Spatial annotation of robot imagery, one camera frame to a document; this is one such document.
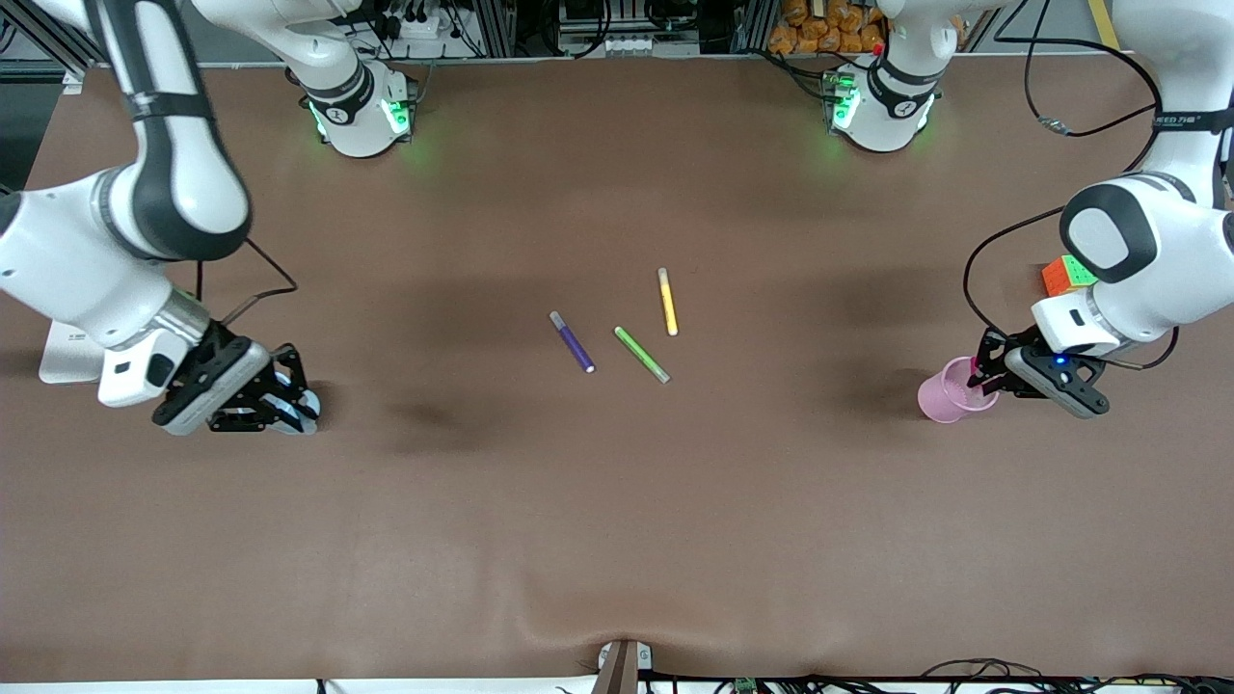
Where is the blue mesh cup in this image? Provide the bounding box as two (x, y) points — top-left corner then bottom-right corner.
(273, 384), (322, 436)

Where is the pink mesh cup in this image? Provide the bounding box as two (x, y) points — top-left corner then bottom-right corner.
(917, 356), (1002, 424)

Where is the colourful puzzle cube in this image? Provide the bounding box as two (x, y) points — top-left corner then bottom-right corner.
(1041, 254), (1100, 298)

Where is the white flat device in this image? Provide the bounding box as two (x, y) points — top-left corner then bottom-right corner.
(38, 318), (107, 386)

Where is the purple marker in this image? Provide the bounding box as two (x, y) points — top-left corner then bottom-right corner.
(550, 310), (596, 374)

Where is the green marker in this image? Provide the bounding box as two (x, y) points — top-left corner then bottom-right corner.
(614, 326), (671, 385)

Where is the white power strip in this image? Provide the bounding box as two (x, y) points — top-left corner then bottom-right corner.
(381, 5), (483, 61)

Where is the orange snack packets pile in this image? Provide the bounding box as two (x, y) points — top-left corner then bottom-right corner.
(768, 0), (893, 56)

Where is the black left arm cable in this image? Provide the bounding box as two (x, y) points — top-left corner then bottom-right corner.
(964, 0), (1182, 372)

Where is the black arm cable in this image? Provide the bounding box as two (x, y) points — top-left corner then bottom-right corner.
(193, 236), (298, 329)
(964, 0), (1182, 372)

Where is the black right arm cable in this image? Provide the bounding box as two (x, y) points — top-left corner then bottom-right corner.
(193, 236), (298, 329)

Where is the black cable bundle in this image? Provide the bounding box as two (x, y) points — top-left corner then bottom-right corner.
(921, 658), (1234, 694)

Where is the aluminium frame profile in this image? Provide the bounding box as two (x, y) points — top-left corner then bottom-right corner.
(0, 19), (86, 94)

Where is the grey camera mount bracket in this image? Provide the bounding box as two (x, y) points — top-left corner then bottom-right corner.
(592, 638), (655, 694)

